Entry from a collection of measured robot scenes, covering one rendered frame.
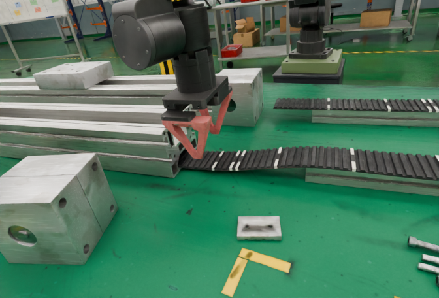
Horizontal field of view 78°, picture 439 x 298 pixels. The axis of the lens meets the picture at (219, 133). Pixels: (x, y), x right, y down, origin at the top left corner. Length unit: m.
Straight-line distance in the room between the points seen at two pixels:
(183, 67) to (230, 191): 0.18
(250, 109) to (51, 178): 0.36
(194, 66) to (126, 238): 0.23
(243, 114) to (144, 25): 0.32
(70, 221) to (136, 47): 0.20
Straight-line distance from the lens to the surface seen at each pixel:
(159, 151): 0.42
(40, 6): 6.29
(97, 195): 0.38
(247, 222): 0.34
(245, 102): 0.54
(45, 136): 0.58
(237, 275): 0.31
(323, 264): 0.32
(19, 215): 0.36
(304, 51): 0.92
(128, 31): 0.31
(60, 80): 0.78
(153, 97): 0.64
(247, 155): 0.44
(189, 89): 0.37
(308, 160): 0.40
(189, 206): 0.39
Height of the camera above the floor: 1.04
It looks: 28 degrees down
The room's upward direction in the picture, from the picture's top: 8 degrees counter-clockwise
